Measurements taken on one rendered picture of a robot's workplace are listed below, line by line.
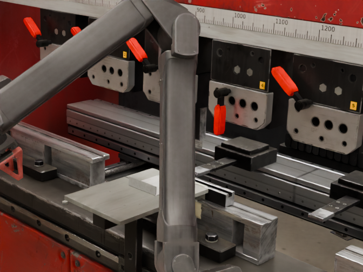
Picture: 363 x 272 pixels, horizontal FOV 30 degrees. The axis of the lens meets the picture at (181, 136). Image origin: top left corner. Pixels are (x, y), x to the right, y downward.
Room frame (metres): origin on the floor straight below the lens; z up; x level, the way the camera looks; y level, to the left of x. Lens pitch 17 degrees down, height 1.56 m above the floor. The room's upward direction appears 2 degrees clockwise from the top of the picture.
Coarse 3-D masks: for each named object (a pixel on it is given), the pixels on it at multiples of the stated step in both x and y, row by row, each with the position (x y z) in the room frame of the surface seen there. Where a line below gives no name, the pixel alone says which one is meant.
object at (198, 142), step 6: (198, 108) 1.45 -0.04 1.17; (204, 108) 1.45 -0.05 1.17; (198, 114) 1.45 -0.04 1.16; (204, 114) 1.45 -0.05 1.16; (198, 120) 1.45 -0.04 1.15; (204, 120) 1.45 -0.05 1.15; (198, 126) 1.45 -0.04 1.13; (204, 126) 1.46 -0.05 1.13; (198, 132) 1.45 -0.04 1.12; (204, 132) 1.46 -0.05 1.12; (198, 138) 1.45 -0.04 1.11; (204, 138) 1.46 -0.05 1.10; (198, 144) 1.46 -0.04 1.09
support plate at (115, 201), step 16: (128, 176) 1.47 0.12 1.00; (144, 176) 1.47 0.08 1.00; (80, 192) 1.36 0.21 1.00; (96, 192) 1.37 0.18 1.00; (112, 192) 1.37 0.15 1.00; (128, 192) 1.37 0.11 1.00; (144, 192) 1.38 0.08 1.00; (96, 208) 1.28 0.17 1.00; (112, 208) 1.28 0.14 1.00; (128, 208) 1.28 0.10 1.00; (144, 208) 1.29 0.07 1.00
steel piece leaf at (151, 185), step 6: (132, 180) 1.40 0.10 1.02; (138, 180) 1.39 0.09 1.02; (144, 180) 1.44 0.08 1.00; (150, 180) 1.44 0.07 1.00; (156, 180) 1.45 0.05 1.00; (132, 186) 1.40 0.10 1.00; (138, 186) 1.39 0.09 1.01; (144, 186) 1.38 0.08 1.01; (150, 186) 1.37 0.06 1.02; (156, 186) 1.41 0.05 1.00; (150, 192) 1.37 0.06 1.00; (156, 192) 1.37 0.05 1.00
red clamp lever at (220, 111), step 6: (216, 90) 1.32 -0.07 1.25; (222, 90) 1.32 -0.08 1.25; (228, 90) 1.34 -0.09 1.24; (216, 96) 1.32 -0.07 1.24; (222, 96) 1.32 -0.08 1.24; (222, 102) 1.33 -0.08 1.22; (216, 108) 1.32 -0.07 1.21; (222, 108) 1.32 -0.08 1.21; (216, 114) 1.32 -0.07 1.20; (222, 114) 1.32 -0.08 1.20; (216, 120) 1.32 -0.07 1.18; (222, 120) 1.32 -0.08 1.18; (216, 126) 1.32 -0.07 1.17; (222, 126) 1.32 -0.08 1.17; (216, 132) 1.32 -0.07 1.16; (222, 132) 1.33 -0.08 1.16
